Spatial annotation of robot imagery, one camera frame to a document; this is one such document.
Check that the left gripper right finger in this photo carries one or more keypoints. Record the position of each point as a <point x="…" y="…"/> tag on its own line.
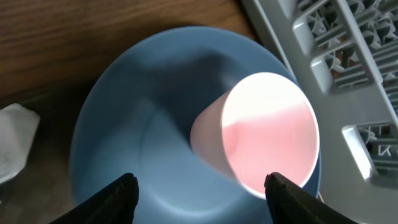
<point x="290" y="204"/>

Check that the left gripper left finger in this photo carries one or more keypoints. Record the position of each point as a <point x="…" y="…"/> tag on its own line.
<point x="115" y="203"/>

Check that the pink white cup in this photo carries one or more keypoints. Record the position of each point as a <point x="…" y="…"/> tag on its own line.
<point x="264" y="124"/>

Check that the dark blue plate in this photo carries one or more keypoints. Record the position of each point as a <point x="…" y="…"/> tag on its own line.
<point x="138" y="116"/>

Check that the grey dishwasher rack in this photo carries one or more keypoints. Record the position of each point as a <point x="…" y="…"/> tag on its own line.
<point x="344" y="56"/>

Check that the crumpled white tissue right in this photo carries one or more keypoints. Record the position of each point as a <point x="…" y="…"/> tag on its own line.
<point x="18" y="129"/>

